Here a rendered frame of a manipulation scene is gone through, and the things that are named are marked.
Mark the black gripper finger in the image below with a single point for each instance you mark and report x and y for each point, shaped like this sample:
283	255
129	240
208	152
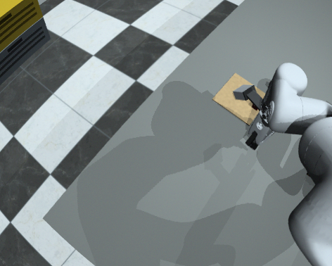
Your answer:
251	141

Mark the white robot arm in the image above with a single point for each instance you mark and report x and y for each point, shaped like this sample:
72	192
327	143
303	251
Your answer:
310	223

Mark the tan mottled mat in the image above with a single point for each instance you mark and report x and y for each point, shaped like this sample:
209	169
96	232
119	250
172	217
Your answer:
241	109

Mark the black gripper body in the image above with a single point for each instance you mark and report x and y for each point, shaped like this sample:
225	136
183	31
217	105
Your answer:
262	128

